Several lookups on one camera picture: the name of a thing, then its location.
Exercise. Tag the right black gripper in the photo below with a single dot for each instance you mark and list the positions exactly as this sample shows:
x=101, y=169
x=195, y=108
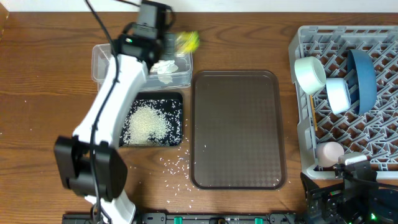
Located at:
x=336, y=198

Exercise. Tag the pink cup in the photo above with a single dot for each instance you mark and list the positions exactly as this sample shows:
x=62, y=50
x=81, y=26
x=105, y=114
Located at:
x=328, y=153

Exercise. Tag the light blue bowl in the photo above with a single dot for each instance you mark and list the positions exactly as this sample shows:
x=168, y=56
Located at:
x=338, y=95

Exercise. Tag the green bowl with rice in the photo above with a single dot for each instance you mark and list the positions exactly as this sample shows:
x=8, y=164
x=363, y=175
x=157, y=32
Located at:
x=310, y=74

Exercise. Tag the dark blue plate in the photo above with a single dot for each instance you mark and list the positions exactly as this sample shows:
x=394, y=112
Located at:
x=364, y=78

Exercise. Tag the white tissue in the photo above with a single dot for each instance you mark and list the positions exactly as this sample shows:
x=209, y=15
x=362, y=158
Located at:
x=164, y=70

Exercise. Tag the yellow snack wrapper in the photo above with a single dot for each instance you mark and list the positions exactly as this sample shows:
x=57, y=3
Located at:
x=187, y=42

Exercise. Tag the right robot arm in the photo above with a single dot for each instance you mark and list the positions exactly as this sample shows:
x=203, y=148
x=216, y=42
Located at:
x=359, y=198

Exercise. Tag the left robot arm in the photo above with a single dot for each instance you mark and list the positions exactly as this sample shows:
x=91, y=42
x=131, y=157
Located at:
x=88, y=161

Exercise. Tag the grey dishwasher rack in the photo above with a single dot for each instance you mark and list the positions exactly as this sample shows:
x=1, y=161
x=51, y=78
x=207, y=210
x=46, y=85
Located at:
x=374, y=133

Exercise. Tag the brown serving tray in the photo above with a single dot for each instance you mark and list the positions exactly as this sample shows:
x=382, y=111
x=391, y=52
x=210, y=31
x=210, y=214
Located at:
x=237, y=136

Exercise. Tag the black tray bin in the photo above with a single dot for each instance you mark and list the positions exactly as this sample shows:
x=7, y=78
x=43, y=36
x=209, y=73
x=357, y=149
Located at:
x=171, y=104

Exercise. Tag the pile of white rice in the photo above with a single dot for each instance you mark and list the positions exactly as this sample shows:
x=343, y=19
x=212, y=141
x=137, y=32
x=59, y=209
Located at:
x=146, y=126

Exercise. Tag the clear plastic bin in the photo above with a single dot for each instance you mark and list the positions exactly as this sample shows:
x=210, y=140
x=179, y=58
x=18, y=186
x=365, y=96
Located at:
x=102, y=64

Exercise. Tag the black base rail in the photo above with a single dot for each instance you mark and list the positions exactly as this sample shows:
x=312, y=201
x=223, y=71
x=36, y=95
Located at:
x=274, y=218

